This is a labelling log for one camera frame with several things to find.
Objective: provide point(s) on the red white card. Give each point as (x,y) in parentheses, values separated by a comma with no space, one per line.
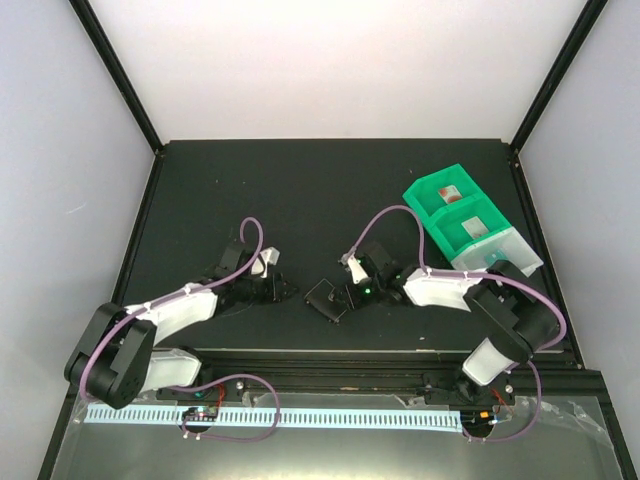
(450,194)

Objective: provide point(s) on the black aluminium rail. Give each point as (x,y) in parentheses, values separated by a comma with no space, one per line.
(367,372)

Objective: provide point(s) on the white slotted cable duct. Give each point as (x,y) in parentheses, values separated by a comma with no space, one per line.
(306,418)

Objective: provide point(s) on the left controller board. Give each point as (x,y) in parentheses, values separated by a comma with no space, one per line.
(200,414)

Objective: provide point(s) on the green bin middle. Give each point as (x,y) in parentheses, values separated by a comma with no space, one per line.
(457,226)

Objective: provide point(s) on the teal card in bin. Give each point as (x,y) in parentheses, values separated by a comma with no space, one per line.
(495,256)

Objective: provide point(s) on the grey card in bin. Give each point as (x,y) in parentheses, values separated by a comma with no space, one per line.
(475,228)

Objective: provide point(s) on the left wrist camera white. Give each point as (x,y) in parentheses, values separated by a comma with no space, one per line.
(267,258)

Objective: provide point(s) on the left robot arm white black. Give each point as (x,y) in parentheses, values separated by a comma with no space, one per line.
(114,361)

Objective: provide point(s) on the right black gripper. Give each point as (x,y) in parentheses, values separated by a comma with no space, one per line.
(351,299)

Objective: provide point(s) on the black card holder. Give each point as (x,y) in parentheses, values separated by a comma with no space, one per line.
(317,298)

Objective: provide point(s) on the green bin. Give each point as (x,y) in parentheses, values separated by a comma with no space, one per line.
(433,194)
(457,226)

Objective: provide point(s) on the right frame post black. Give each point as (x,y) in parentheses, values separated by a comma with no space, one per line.
(568,52)

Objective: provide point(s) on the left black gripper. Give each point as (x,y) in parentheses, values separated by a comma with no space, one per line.
(277,292)

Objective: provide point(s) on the white translucent bin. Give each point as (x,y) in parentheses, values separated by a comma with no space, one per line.
(507,245)

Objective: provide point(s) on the left frame post black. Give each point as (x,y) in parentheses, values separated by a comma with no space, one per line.
(104,48)

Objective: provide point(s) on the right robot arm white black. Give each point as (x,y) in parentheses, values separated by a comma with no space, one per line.
(517,321)

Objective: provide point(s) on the frame post black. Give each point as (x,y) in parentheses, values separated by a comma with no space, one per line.
(104,48)
(568,52)

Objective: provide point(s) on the right controller board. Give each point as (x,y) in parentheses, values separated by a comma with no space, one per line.
(484,417)

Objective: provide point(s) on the controller board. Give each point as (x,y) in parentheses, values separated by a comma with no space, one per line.
(484,417)
(200,414)

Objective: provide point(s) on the green bin far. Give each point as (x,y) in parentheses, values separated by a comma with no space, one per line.
(433,194)

